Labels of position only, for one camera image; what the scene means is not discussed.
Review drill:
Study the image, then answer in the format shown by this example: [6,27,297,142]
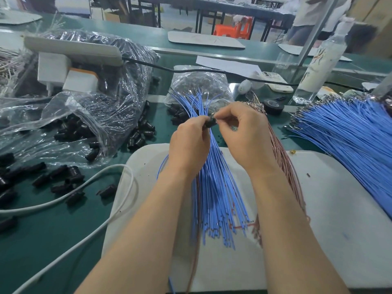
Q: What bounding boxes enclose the person's left hand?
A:
[167,115,212,180]

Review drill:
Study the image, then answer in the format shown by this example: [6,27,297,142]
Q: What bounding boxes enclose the person's right hand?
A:
[213,102,279,175]

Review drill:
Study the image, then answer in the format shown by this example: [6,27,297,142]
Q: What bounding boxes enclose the large blue wire pile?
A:
[287,96,392,218]

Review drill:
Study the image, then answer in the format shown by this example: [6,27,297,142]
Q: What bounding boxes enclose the pile of black plastic caps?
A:
[0,101,157,233]

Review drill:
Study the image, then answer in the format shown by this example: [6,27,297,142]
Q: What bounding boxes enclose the person's left forearm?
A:
[75,168,206,294]

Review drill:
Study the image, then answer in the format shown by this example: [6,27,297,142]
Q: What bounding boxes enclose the person's right forearm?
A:
[251,161,350,294]

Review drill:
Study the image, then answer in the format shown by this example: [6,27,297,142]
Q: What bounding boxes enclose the black tape roll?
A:
[263,99,285,116]

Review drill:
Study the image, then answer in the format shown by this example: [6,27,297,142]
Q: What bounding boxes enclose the white computer mouse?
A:
[238,79,252,96]

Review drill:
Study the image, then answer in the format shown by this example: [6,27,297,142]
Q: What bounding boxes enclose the white flat device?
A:
[257,70,295,94]

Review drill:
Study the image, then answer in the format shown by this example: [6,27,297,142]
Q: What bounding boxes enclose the small clear plastic bag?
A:
[165,65,235,114]

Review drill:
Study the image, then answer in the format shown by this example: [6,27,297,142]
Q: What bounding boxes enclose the white paper sheet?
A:
[196,56,264,78]

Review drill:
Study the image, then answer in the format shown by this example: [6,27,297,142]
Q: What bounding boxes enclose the large clear plastic bag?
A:
[0,30,160,166]

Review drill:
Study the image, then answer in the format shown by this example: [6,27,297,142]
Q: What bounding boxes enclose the white flat tray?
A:
[278,44,353,62]
[0,10,42,26]
[167,30,246,49]

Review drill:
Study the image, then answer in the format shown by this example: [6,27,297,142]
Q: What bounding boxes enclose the white spray bottle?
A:
[293,16,356,105]

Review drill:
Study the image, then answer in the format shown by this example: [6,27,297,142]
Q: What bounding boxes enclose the orange plastic stool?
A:
[214,17,253,39]

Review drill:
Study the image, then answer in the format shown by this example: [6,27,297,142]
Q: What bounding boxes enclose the white orange charger adapter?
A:
[62,68,99,94]

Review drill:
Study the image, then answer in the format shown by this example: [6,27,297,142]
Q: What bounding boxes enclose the white work board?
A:
[101,144,392,292]

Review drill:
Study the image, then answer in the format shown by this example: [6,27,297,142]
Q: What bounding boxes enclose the white power strip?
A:
[23,36,125,67]

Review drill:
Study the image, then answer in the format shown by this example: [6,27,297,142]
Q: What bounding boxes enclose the cardboard boxes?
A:
[349,0,392,59]

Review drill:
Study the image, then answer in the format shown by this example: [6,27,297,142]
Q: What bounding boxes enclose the blue table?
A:
[55,0,93,16]

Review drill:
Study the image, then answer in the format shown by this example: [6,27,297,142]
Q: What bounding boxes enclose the black power cord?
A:
[124,57,295,89]

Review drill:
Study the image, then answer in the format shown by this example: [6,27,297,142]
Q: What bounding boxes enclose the slanted metal frame post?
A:
[290,0,341,83]

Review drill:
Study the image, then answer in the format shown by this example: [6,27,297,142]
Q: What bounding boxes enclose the white charging cable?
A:
[0,163,137,294]

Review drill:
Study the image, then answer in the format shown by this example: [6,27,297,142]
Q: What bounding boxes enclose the long black-frame table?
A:
[122,0,295,42]

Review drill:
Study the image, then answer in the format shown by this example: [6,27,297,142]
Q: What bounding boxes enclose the short metal frame post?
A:
[370,73,392,98]

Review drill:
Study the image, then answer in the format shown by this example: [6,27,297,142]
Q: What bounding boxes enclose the bundle of stripped brown wires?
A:
[0,49,31,98]

